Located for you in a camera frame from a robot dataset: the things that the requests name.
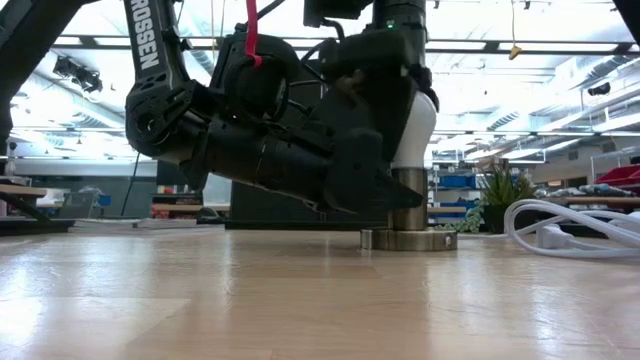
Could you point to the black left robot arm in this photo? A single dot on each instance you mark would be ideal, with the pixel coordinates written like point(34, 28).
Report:
point(155, 115)

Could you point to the blue storage bin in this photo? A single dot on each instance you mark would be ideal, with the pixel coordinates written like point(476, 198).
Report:
point(457, 181)

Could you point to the translucent plastic container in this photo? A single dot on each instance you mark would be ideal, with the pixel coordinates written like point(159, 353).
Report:
point(217, 192)

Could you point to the wooden workbench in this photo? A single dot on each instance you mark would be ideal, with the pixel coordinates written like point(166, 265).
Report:
point(20, 191)

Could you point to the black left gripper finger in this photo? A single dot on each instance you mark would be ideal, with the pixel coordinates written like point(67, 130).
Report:
point(397, 197)

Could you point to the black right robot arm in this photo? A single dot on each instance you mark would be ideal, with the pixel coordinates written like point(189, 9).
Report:
point(400, 12)

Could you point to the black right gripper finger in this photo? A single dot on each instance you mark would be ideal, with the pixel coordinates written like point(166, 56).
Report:
point(385, 100)

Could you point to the potted green plant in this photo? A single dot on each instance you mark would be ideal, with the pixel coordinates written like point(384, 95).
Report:
point(502, 192)

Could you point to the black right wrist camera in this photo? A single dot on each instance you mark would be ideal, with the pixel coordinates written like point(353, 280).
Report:
point(335, 10)

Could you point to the small black hanging device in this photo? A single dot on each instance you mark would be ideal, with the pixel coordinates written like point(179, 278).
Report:
point(599, 90)

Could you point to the wooden shelf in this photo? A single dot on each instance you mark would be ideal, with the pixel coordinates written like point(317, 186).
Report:
point(175, 207)

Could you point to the red storage bin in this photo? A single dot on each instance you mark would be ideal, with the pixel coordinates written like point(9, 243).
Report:
point(622, 177)

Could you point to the blue chair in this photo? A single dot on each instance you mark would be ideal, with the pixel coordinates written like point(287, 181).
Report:
point(105, 200)

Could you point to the black dome-shaped object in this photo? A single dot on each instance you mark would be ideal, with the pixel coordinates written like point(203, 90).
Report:
point(210, 217)

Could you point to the white lightbulb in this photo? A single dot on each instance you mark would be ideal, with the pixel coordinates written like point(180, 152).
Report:
point(417, 130)

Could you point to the brushed metal lamp socket base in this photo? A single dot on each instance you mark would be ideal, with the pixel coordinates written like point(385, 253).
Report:
point(412, 222)

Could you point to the long wooden table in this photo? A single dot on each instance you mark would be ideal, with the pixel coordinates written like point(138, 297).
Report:
point(600, 201)

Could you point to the black computer monitor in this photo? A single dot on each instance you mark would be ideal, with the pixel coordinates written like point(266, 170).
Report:
point(167, 175)

